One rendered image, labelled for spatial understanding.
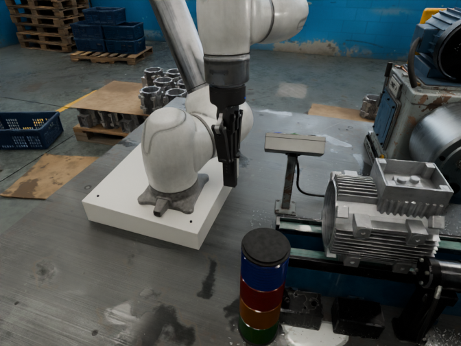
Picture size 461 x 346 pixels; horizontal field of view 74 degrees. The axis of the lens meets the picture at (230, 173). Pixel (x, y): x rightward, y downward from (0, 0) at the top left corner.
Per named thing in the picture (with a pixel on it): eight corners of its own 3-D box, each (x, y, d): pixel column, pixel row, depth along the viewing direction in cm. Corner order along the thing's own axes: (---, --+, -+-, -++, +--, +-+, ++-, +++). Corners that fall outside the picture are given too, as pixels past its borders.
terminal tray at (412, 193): (421, 188, 69) (433, 162, 65) (440, 221, 61) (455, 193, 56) (366, 182, 71) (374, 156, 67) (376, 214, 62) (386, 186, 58)
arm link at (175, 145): (136, 175, 96) (122, 112, 82) (183, 152, 106) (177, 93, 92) (167, 202, 87) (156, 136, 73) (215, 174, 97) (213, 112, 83)
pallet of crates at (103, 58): (153, 53, 582) (147, 6, 536) (135, 64, 517) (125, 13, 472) (95, 50, 599) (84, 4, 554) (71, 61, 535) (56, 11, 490)
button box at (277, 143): (320, 156, 93) (322, 139, 93) (324, 154, 86) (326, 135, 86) (264, 152, 95) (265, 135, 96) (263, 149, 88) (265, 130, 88)
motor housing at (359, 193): (395, 224, 81) (421, 165, 70) (418, 285, 66) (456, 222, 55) (318, 215, 84) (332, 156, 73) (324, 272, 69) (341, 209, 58)
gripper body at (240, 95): (218, 78, 66) (220, 119, 71) (201, 86, 59) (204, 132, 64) (251, 79, 64) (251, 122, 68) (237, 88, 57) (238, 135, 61)
